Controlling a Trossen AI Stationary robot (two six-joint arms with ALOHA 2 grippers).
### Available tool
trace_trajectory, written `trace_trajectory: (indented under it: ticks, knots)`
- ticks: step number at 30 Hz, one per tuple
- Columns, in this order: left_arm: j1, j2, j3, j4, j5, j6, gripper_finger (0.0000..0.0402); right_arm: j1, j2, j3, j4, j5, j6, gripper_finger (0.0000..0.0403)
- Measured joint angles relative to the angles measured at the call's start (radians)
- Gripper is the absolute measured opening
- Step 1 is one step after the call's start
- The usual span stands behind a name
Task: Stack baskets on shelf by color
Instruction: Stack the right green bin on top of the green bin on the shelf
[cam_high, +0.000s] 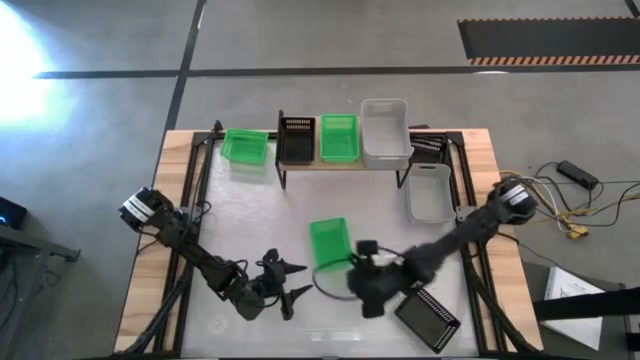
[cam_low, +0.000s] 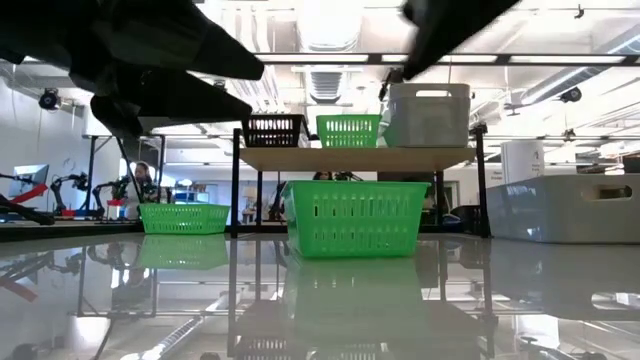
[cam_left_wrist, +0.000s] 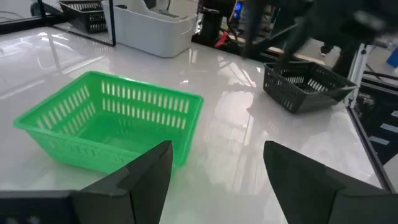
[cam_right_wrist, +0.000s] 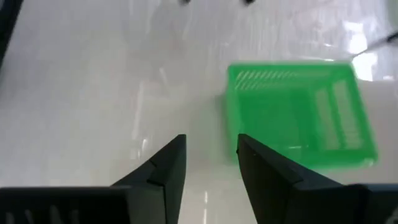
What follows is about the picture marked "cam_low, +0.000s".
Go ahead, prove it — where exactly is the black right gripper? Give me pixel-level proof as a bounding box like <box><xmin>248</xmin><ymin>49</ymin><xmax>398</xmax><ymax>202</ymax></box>
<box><xmin>378</xmin><ymin>0</ymin><xmax>521</xmax><ymax>102</ymax></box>

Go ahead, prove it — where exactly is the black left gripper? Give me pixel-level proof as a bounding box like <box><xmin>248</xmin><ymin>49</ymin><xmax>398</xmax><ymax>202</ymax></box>
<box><xmin>0</xmin><ymin>0</ymin><xmax>265</xmax><ymax>140</ymax></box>

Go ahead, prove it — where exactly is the small grey plastic bin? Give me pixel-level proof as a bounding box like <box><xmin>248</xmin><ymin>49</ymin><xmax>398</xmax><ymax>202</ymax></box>
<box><xmin>382</xmin><ymin>82</ymin><xmax>472</xmax><ymax>149</ymax></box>

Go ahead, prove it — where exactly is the black plastic slotted basket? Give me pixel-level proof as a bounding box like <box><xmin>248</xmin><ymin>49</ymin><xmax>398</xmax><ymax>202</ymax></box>
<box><xmin>241</xmin><ymin>113</ymin><xmax>310</xmax><ymax>149</ymax></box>

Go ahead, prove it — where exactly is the large grey plastic bin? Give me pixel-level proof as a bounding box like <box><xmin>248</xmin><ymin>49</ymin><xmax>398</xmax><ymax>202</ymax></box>
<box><xmin>485</xmin><ymin>173</ymin><xmax>640</xmax><ymax>245</ymax></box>

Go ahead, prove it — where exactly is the black-framed wooden shelf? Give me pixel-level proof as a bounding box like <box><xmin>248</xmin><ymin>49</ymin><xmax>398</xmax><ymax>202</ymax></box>
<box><xmin>230</xmin><ymin>122</ymin><xmax>494</xmax><ymax>240</ymax></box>

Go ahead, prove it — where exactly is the small green slotted basket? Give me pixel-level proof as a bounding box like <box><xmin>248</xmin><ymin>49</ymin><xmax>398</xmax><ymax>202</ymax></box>
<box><xmin>316</xmin><ymin>114</ymin><xmax>382</xmax><ymax>149</ymax></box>

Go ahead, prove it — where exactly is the large deep green basket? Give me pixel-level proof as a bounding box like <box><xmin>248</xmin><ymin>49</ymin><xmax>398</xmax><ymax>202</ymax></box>
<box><xmin>280</xmin><ymin>179</ymin><xmax>431</xmax><ymax>260</ymax></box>

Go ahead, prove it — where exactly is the blue box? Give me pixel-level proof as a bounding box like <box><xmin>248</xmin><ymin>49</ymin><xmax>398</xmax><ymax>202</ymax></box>
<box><xmin>172</xmin><ymin>189</ymin><xmax>211</xmax><ymax>205</ymax></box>

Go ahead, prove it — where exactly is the low wide green basket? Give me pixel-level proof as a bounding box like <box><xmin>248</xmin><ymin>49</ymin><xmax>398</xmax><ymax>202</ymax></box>
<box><xmin>138</xmin><ymin>202</ymin><xmax>231</xmax><ymax>236</ymax></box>

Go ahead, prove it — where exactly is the white pillar with sign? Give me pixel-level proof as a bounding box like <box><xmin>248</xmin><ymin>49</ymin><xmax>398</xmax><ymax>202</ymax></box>
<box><xmin>500</xmin><ymin>139</ymin><xmax>546</xmax><ymax>185</ymax></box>

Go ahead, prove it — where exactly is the computer monitor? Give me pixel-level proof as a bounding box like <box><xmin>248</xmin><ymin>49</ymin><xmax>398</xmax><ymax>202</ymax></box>
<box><xmin>8</xmin><ymin>163</ymin><xmax>51</xmax><ymax>199</ymax></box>

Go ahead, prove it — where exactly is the red angled bar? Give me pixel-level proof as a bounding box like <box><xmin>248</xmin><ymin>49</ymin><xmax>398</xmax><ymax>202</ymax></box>
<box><xmin>8</xmin><ymin>183</ymin><xmax>50</xmax><ymax>205</ymax></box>

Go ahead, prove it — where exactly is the black aluminium rig frame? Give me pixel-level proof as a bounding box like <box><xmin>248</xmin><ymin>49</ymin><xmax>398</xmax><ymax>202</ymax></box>
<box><xmin>252</xmin><ymin>51</ymin><xmax>640</xmax><ymax>68</ymax></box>

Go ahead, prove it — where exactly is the white ceiling duct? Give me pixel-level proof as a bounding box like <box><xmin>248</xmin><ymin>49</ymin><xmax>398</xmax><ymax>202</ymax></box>
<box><xmin>297</xmin><ymin>0</ymin><xmax>364</xmax><ymax>54</ymax></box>

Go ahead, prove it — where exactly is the black background station frame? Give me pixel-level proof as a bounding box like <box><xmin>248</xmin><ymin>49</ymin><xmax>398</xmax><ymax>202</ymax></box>
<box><xmin>83</xmin><ymin>133</ymin><xmax>167</xmax><ymax>216</ymax></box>

